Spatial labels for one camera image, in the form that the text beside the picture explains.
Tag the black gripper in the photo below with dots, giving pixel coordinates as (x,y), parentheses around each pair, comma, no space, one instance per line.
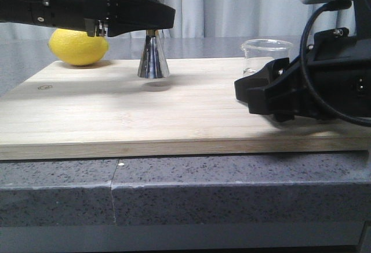
(337,84)
(91,16)

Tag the clear glass beaker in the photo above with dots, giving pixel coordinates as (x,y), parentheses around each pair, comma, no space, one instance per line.
(258,52)

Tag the steel double jigger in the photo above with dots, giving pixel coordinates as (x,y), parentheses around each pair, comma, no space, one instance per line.
(153,64)

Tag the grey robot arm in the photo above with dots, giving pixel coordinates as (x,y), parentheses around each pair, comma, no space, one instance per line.
(362,30)

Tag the yellow lemon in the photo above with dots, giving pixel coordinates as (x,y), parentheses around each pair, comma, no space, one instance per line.
(76,47)

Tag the grey pleated curtain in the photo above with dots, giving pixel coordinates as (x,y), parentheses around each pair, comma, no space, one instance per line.
(236,18)

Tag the light wooden cutting board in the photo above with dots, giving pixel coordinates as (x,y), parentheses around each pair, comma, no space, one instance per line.
(108,111)

